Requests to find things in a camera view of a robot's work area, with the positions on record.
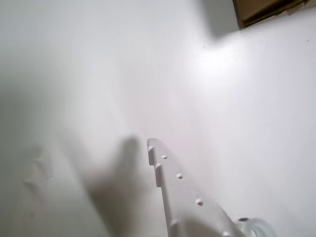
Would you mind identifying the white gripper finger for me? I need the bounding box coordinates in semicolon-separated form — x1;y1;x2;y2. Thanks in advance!
0;145;55;237
147;137;246;237

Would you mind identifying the brown open cardboard box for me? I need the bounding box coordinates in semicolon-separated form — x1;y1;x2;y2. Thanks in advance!
232;0;307;30

